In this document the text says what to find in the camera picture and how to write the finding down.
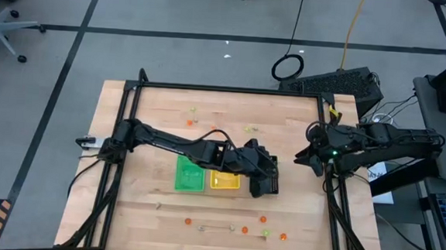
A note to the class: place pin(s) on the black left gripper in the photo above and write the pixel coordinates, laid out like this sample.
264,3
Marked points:
257,162

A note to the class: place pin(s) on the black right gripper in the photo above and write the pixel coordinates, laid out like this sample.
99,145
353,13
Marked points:
330,141

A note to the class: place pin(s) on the green plastic spider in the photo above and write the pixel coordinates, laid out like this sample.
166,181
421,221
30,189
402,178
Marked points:
265,232
193,109
248,129

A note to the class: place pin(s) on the translucent pink toy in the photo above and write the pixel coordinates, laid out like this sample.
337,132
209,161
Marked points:
188,221

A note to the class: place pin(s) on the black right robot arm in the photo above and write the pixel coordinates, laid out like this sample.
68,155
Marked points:
400,137

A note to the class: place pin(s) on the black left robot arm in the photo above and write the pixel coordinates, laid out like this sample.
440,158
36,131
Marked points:
167,143

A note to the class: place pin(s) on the yellow plastic basket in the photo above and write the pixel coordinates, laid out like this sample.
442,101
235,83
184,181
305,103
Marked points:
223,181

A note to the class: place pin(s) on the green plastic basket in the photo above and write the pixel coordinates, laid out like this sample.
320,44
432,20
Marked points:
188,181

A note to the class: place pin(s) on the white paper sheet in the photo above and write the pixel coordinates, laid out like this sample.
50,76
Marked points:
385,197

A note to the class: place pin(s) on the black metal beam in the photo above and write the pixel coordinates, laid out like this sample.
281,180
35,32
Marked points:
402,178

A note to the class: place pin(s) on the blue office chair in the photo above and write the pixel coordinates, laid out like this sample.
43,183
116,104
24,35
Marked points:
0,30

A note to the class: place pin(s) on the black metal table frame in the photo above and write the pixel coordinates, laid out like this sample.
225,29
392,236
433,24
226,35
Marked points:
225,89

